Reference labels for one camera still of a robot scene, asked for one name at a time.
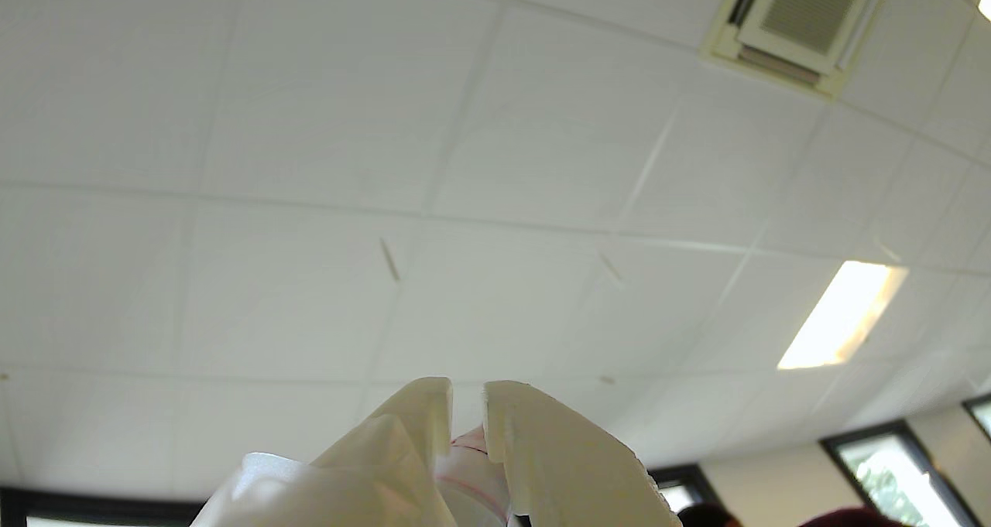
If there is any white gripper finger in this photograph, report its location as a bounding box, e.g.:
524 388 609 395
310 377 454 478
480 380 684 527

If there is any red whiteboard marker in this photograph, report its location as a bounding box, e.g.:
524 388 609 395
434 425 513 527

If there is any dark haired person head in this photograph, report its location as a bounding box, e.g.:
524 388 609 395
676 503 744 527

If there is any dark red haired head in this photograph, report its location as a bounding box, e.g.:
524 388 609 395
797 506 907 527

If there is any black framed window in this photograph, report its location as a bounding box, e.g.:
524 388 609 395
0 486 206 527
646 464 725 514
962 392 991 444
819 420 986 527

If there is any ceiling air conditioner vent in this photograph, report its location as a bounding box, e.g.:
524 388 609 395
701 0 899 101

